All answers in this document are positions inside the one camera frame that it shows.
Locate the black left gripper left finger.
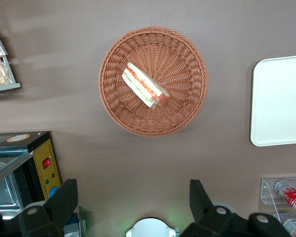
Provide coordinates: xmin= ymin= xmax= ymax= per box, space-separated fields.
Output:
xmin=0 ymin=179 xmax=79 ymax=237

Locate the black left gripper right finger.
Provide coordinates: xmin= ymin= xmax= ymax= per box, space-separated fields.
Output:
xmin=180 ymin=179 xmax=295 ymax=237

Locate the triangle sandwich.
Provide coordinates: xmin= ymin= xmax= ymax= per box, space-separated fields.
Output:
xmin=121 ymin=62 xmax=172 ymax=109

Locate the cream rectangular plastic tray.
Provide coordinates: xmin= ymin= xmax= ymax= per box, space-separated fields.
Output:
xmin=250 ymin=54 xmax=296 ymax=147

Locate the brown round wicker basket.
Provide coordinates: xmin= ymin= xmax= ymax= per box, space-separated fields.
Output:
xmin=98 ymin=26 xmax=209 ymax=138

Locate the small silver black device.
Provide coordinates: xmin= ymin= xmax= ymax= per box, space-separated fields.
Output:
xmin=63 ymin=212 xmax=87 ymax=237

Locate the black food warmer yellow panel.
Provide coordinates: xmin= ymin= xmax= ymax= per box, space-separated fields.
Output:
xmin=0 ymin=130 xmax=63 ymax=217

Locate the steel warmer pan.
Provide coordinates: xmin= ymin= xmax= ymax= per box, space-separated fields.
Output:
xmin=0 ymin=161 xmax=24 ymax=213

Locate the clear acrylic bottle rack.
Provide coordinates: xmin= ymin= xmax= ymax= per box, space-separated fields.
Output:
xmin=259 ymin=177 xmax=296 ymax=237

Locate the grey metal snack rack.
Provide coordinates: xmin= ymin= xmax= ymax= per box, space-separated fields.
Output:
xmin=0 ymin=14 xmax=22 ymax=95

